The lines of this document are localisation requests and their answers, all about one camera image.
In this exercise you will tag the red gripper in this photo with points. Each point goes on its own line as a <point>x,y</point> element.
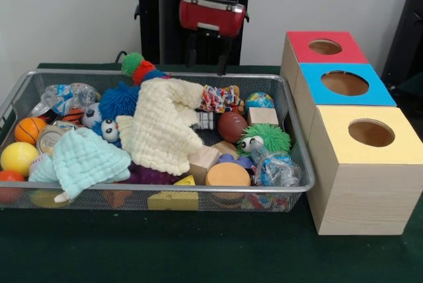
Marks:
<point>211,15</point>

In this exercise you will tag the cream knitted cloth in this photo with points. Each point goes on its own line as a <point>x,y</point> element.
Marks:
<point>158,124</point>

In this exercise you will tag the crushed clear plastic bottle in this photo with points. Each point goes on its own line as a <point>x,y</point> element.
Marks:
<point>274,169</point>
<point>62,96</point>

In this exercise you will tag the silver mesh bin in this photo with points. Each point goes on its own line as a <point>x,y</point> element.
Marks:
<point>165,187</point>

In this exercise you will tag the wooden three-hole box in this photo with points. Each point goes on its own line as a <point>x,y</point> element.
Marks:
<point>363,197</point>

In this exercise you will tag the multicolour spiky caterpillar toy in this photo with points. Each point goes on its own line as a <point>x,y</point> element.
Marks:
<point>142,69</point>

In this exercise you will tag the blue spiky toy with eyes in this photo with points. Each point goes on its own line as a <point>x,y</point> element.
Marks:
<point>119,101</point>

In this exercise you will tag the green spiky toy with eyes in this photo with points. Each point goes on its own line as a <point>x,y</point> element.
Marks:
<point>271,137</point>

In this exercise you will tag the orange foam disc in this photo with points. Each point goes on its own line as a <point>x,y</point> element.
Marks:
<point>228,175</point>

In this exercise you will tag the light blue cloth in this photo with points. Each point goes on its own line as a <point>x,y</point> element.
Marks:
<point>86,160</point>

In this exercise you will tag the orange basketball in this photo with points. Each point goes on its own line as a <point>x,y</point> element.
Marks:
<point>29,130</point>

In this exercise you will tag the dark green table cloth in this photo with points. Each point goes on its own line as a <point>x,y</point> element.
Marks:
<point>413,86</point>
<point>198,250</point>

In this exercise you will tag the black upright panel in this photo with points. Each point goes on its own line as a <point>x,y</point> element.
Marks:
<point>406,31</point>

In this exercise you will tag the yellow ball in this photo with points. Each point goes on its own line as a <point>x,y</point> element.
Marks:
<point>18,159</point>

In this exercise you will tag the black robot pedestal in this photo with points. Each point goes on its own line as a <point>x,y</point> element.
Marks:
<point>162,25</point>

